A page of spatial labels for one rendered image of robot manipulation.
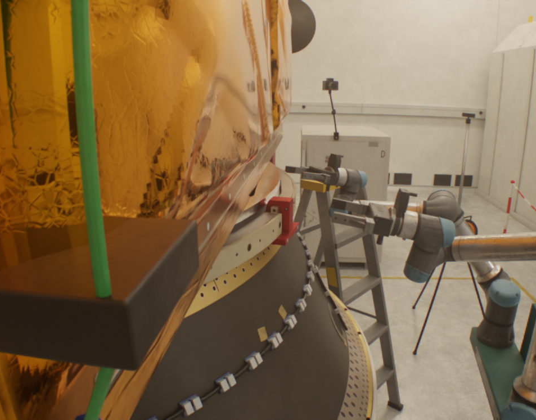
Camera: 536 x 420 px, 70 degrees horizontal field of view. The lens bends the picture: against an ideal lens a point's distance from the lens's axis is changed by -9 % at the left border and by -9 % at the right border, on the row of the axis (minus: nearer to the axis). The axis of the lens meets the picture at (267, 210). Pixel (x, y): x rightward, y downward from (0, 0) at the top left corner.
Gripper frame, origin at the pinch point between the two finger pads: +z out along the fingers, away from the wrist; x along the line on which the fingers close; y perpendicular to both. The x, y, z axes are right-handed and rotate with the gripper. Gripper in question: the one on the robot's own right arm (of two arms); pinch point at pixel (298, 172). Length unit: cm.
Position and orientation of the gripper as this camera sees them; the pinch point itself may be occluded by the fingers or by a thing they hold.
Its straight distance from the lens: 160.5
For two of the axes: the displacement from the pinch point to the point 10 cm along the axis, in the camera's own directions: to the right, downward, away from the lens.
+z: -9.0, -0.5, -4.4
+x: -4.1, -2.6, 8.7
